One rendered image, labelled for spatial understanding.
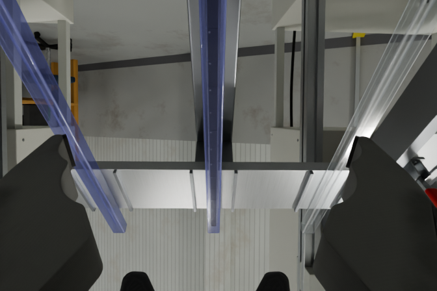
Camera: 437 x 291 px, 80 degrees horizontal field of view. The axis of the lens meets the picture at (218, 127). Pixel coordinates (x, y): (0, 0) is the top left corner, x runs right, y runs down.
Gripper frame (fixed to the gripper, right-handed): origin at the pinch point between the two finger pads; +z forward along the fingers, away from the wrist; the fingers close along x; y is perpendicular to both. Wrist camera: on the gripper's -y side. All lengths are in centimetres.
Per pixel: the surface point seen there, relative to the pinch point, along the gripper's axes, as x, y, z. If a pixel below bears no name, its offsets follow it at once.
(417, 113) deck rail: 26.2, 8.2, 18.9
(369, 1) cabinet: 45, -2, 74
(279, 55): 24, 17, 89
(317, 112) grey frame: 23, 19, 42
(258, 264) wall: 59, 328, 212
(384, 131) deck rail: 25.8, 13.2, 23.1
